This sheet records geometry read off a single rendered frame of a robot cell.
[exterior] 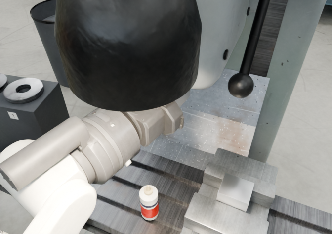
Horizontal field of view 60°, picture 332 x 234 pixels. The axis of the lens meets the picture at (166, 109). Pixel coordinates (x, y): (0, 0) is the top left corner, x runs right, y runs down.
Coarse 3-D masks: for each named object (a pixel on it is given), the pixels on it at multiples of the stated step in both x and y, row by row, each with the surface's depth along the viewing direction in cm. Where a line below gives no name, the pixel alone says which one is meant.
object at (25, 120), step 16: (0, 80) 72; (16, 80) 74; (32, 80) 72; (0, 96) 69; (16, 96) 67; (32, 96) 68; (48, 96) 70; (0, 112) 68; (16, 112) 67; (32, 112) 66; (48, 112) 71; (64, 112) 79; (0, 128) 73; (16, 128) 71; (32, 128) 69; (48, 128) 72; (0, 144) 78
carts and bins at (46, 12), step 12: (48, 0) 237; (36, 12) 229; (48, 12) 240; (36, 24) 216; (48, 24) 208; (48, 36) 216; (48, 48) 227; (60, 60) 231; (60, 72) 241; (60, 84) 254
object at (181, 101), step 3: (189, 90) 48; (186, 93) 48; (189, 93) 48; (183, 96) 47; (186, 96) 48; (189, 96) 49; (177, 99) 46; (180, 99) 47; (183, 99) 48; (186, 99) 49; (177, 102) 46; (180, 102) 47; (183, 102) 48; (180, 105) 48
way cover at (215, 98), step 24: (192, 96) 89; (216, 96) 86; (264, 96) 81; (192, 120) 89; (216, 120) 87; (240, 120) 85; (168, 144) 90; (192, 144) 89; (216, 144) 87; (240, 144) 85
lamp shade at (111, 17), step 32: (64, 0) 12; (96, 0) 11; (128, 0) 11; (160, 0) 11; (192, 0) 13; (64, 32) 12; (96, 32) 11; (128, 32) 11; (160, 32) 12; (192, 32) 13; (64, 64) 14; (96, 64) 12; (128, 64) 12; (160, 64) 12; (192, 64) 14; (96, 96) 13; (128, 96) 13; (160, 96) 13
